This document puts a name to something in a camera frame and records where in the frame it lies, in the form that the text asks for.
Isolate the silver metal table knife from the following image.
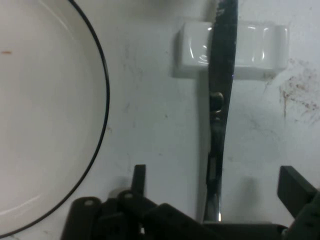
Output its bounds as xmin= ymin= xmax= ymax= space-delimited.
xmin=202 ymin=0 xmax=241 ymax=223

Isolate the white ceramic cutlery rest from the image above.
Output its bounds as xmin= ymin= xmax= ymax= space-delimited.
xmin=173 ymin=21 xmax=290 ymax=80

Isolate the white plate with black rim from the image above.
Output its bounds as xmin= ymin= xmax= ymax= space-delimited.
xmin=0 ymin=0 xmax=111 ymax=238

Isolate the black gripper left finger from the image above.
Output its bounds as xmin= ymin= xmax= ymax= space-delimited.
xmin=62 ymin=163 xmax=218 ymax=240

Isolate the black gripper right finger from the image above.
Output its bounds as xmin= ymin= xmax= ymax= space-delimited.
xmin=276 ymin=164 xmax=320 ymax=240

